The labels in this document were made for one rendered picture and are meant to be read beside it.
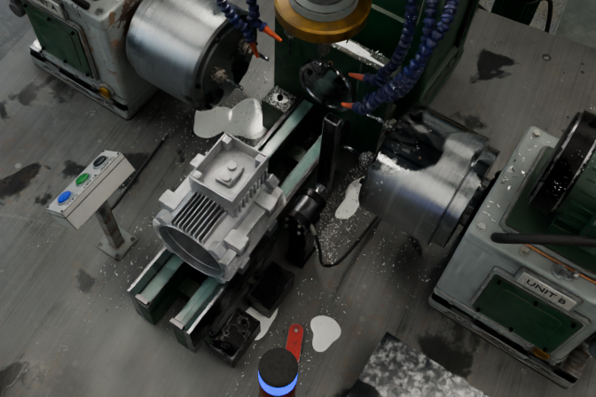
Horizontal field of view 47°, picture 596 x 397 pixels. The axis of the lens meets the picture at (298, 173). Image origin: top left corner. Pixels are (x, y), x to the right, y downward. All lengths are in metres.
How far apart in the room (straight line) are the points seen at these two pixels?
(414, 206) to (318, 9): 0.41
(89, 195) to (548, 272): 0.86
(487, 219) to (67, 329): 0.90
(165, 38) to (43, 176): 0.49
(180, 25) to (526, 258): 0.84
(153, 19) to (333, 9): 0.45
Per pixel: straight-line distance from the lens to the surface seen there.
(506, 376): 1.57
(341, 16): 1.25
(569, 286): 1.27
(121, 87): 1.71
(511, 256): 1.26
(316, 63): 1.52
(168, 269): 1.45
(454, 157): 1.32
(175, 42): 1.49
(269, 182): 1.33
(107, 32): 1.57
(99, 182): 1.39
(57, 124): 1.84
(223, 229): 1.30
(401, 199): 1.33
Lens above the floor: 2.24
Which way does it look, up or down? 59 degrees down
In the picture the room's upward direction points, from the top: 4 degrees clockwise
